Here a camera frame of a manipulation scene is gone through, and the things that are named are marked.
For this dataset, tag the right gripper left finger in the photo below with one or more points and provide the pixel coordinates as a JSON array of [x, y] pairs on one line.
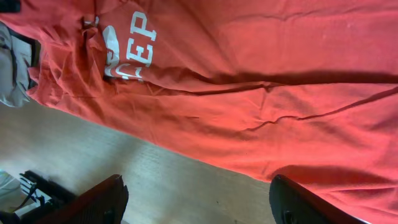
[[104, 203]]

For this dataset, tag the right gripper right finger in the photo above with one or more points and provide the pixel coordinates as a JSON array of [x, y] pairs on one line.
[[293, 204]]

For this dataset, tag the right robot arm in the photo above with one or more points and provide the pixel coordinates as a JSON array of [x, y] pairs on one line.
[[43, 197]]

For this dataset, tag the orange soccer t-shirt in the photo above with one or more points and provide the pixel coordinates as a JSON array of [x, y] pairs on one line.
[[307, 89]]

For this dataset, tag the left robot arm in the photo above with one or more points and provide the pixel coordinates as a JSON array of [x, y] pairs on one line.
[[18, 54]]

